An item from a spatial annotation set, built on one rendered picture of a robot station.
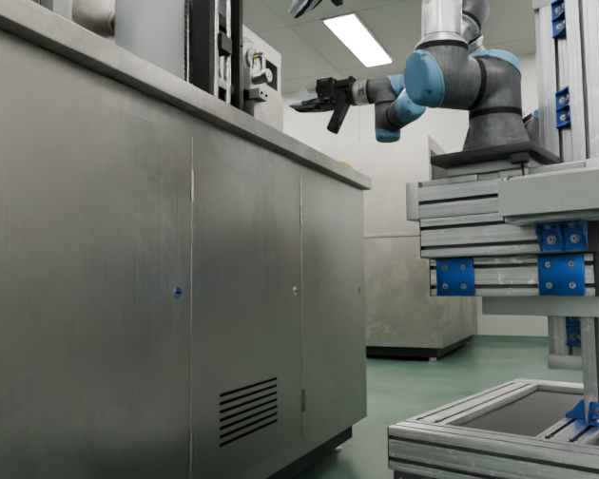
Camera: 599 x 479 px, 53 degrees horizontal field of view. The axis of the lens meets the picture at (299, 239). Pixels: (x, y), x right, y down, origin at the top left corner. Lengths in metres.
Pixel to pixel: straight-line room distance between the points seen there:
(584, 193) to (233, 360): 0.74
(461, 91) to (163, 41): 0.81
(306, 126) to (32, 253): 6.19
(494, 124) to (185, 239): 0.71
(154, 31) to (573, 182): 1.14
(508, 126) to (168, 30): 0.92
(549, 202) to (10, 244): 0.89
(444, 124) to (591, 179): 5.31
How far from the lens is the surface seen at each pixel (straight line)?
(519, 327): 6.15
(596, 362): 1.49
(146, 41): 1.77
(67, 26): 0.93
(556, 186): 1.19
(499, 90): 1.41
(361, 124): 6.70
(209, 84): 1.50
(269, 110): 2.80
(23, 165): 0.87
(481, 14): 1.86
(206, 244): 1.18
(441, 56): 1.36
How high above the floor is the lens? 0.52
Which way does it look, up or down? 5 degrees up
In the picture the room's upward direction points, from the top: 1 degrees counter-clockwise
